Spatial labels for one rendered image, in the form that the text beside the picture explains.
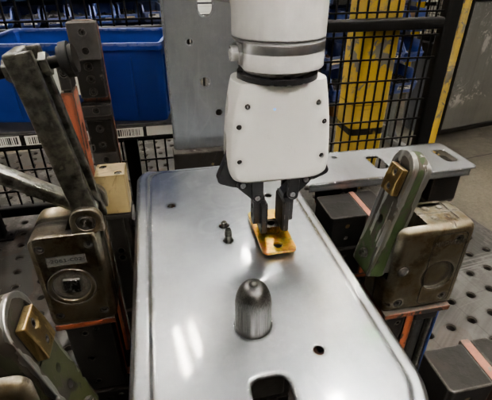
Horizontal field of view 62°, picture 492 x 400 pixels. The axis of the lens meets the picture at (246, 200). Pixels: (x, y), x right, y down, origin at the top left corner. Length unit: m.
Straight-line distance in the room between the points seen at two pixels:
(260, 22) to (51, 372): 0.29
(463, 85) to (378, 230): 2.94
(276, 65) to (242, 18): 0.05
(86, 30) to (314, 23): 0.39
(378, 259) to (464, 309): 0.47
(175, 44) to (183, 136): 0.14
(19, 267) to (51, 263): 0.58
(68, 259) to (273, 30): 0.29
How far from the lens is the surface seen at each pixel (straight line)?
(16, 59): 0.37
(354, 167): 0.65
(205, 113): 0.68
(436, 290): 0.52
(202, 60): 0.65
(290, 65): 0.35
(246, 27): 0.36
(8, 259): 1.06
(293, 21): 0.35
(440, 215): 0.47
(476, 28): 3.27
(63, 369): 0.32
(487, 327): 0.89
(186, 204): 0.54
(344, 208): 0.58
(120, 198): 0.50
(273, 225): 0.46
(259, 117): 0.37
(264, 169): 0.40
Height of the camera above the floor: 1.28
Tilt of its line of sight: 31 degrees down
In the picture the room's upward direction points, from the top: straight up
